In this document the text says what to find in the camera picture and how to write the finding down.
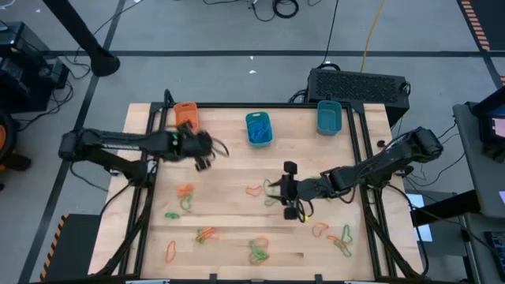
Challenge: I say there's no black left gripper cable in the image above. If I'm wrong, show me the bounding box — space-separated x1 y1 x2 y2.
211 136 231 159

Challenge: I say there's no black yellow-striped floor mat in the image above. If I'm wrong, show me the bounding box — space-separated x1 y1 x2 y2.
38 212 103 283

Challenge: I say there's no coiled black cable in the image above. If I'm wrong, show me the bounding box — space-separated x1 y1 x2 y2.
250 0 300 23

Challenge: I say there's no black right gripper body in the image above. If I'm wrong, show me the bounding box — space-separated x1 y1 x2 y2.
283 160 331 221

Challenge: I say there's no black orange-striped floor mat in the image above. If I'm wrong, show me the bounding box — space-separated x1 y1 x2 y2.
456 0 505 53

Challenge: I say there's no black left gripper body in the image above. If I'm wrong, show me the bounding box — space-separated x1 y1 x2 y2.
170 121 218 173

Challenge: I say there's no black equipment cart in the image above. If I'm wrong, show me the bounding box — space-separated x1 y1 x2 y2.
0 20 71 114

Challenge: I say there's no black desk beam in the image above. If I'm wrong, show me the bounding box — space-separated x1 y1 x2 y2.
410 189 481 226

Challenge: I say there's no light teal plastic basket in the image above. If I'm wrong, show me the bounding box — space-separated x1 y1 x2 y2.
245 111 274 149

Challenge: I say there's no dark teal plastic basket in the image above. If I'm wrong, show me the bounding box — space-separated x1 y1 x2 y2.
316 99 343 137

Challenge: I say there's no orange black machine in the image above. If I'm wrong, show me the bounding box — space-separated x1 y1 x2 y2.
0 109 33 192

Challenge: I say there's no orange plastic basket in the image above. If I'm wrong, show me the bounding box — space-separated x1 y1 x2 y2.
173 101 200 139

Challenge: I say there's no yellow cable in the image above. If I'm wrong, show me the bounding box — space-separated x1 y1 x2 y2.
360 0 387 74

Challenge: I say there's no black stand pole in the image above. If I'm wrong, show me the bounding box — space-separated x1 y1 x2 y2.
41 0 122 78

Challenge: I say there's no black perforated computer case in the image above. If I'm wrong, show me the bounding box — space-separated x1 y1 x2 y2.
306 67 411 128

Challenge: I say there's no black keyboard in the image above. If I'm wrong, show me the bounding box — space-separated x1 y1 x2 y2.
484 230 505 271

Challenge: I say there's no dark grey desk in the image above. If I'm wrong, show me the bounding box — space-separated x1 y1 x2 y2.
461 212 505 284

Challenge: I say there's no dark laptop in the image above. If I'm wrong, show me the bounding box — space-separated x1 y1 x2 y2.
471 84 505 163

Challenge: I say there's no blue rubber band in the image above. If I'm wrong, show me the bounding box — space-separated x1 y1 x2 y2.
249 122 266 144
252 120 271 137
254 125 271 145

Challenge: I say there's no thin black cable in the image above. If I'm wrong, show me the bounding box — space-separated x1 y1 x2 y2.
317 0 341 71

